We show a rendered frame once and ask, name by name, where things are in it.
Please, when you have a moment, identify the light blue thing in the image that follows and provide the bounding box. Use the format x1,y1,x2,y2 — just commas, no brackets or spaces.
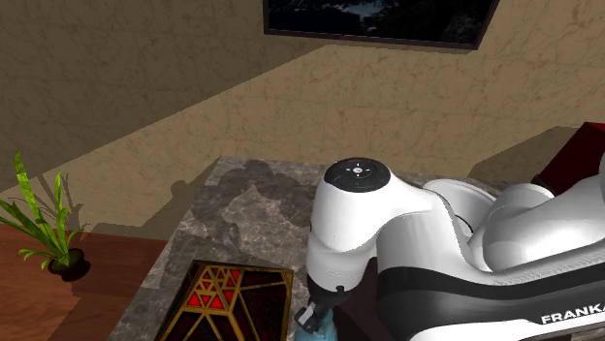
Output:
294,320,339,341

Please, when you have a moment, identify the red gold patterned box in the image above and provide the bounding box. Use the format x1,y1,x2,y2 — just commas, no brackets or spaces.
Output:
153,259,295,341

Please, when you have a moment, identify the grey marble top table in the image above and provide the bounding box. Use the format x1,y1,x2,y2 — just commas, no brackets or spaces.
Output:
106,156,502,341

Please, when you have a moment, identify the green potted plant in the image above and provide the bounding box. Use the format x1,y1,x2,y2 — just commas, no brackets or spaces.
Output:
0,150,92,283

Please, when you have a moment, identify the dark red block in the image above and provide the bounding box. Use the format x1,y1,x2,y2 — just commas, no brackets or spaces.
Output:
530,121,605,197

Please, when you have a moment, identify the dark framed wall picture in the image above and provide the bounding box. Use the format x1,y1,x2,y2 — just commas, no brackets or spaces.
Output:
262,0,501,51

